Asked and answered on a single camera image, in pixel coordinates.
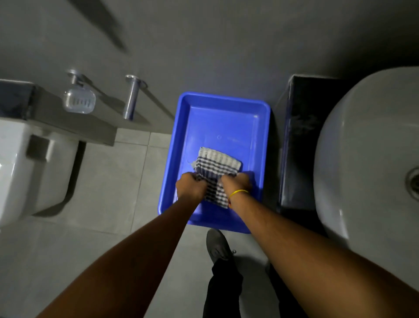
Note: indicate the person's left hand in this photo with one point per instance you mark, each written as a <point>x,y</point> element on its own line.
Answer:
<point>190,189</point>

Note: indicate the person's right hand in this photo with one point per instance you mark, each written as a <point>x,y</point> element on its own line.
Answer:
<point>236,185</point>

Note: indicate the checkered grey white cloth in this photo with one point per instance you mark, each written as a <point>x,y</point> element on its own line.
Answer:
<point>214,172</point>

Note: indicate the person's right forearm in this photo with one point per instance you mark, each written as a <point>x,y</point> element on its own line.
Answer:
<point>314,262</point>

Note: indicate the person's left forearm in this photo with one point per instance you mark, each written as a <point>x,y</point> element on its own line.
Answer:
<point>137,258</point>

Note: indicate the yellow thread wristband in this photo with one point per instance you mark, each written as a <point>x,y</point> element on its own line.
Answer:
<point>238,192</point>

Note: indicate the blue plastic tub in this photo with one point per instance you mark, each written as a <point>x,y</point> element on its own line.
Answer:
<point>226,131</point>

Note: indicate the grey shoe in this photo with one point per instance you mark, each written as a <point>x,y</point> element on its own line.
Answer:
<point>218,245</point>

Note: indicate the black stone counter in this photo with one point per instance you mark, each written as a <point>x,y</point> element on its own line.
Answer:
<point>301,141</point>

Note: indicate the black trouser leg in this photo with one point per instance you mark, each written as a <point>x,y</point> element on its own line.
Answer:
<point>222,288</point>

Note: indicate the white round wash basin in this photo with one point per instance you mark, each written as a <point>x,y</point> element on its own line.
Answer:
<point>370,177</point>

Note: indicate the grey toilet ledge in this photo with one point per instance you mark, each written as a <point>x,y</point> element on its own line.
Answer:
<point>59,113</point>

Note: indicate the white toilet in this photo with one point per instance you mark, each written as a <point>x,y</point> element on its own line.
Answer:
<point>26,167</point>

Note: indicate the chrome basin drain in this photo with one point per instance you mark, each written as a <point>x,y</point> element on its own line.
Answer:
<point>413,183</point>

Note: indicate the chrome wall holder bar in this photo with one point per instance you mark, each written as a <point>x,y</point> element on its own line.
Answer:
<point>132,96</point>

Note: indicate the chrome wall soap dish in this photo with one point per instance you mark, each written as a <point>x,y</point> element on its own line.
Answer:
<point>78,98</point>

